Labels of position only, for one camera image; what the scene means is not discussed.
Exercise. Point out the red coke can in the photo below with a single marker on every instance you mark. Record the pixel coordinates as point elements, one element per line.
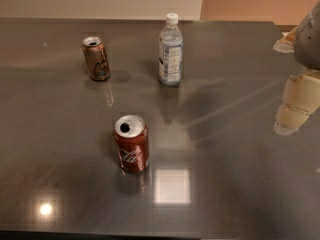
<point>131,139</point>

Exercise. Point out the orange brown soda can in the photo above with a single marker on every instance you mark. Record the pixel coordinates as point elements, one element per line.
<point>96,58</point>

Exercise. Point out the clear blue plastic water bottle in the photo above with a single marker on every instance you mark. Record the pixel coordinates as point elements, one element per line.
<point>170,51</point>

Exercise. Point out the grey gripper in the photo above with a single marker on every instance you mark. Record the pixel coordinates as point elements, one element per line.
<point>309,39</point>

